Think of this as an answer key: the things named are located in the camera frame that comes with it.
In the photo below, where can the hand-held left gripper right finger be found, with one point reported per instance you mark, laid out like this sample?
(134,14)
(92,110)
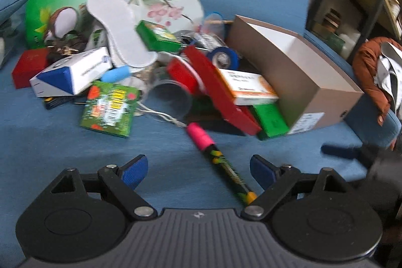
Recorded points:
(262,172)

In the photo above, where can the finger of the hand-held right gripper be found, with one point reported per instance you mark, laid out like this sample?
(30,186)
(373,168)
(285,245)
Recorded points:
(340,151)

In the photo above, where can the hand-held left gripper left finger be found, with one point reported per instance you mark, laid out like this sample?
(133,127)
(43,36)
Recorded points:
(135,173)

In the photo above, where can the pink black chalk marker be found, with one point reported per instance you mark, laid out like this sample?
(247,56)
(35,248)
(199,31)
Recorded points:
(219,158)

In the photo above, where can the plain green box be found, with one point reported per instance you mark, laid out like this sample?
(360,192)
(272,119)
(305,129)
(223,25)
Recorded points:
(271,122)

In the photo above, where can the green strawberry pattern box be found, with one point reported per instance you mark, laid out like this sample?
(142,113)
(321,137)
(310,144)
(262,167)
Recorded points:
(110,109)

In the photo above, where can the tan cardboard box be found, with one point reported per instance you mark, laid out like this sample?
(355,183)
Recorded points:
(307,89)

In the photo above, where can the brown jacket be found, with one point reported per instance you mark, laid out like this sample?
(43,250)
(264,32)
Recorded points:
(373,76)

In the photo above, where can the clear plastic cup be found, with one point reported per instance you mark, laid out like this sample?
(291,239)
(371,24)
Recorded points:
(171,98)

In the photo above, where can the orange white medicine box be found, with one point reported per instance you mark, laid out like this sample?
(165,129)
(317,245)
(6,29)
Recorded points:
(248,86)

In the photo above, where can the long red box lid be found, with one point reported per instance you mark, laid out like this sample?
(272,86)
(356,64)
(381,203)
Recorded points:
(219,89)

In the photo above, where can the light blue capsule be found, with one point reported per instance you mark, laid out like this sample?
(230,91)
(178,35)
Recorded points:
(115,73)

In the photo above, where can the small black box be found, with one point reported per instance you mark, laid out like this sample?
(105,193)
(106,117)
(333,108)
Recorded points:
(58,102)

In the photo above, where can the small bright red box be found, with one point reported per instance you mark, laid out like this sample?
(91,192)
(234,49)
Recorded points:
(182,75)

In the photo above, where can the blue white medicine box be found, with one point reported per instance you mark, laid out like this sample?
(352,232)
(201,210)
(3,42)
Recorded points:
(81,70)

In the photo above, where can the blue tape roll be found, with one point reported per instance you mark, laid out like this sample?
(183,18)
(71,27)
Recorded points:
(224,57)

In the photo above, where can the small green printed box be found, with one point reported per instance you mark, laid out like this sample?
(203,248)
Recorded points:
(157,35)

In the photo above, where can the white shoe insole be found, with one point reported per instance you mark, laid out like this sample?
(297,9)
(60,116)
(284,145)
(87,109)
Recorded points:
(122,32)

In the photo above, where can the clear bag of beads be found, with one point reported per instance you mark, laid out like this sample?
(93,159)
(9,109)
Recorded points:
(207,40)

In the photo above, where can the dark brown trinket bundle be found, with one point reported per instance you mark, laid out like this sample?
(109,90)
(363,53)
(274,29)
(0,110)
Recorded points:
(67,45)

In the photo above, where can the small dark red box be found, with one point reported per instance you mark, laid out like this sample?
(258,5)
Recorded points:
(28,67)

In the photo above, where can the round floral hand fan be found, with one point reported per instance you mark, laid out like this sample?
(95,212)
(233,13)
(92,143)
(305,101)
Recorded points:
(169,1)

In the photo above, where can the blue cushion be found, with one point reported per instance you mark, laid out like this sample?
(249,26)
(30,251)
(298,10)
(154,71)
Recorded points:
(12,20)

